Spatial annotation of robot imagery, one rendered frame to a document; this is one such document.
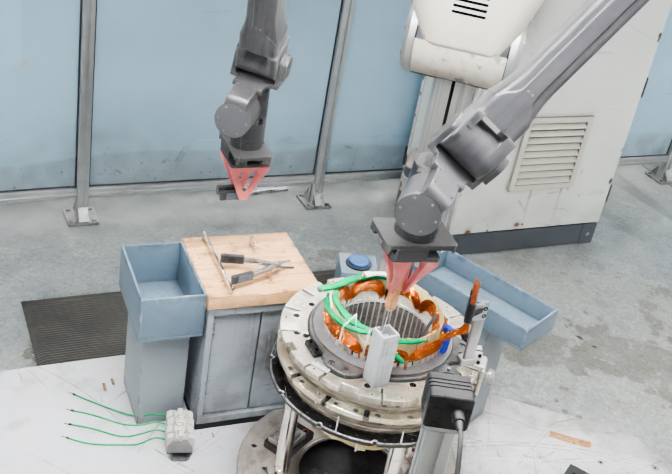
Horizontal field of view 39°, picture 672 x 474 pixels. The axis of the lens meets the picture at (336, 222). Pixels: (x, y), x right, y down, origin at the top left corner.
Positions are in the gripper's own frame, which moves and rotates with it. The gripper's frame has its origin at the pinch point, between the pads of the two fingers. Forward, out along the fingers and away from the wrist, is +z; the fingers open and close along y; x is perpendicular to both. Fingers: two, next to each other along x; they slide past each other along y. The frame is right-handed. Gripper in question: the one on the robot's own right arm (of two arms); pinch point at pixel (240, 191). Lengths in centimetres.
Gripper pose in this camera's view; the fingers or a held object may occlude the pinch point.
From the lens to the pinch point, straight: 163.4
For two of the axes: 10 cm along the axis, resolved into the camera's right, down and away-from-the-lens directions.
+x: 9.2, -0.7, 3.9
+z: -1.5, 8.5, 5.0
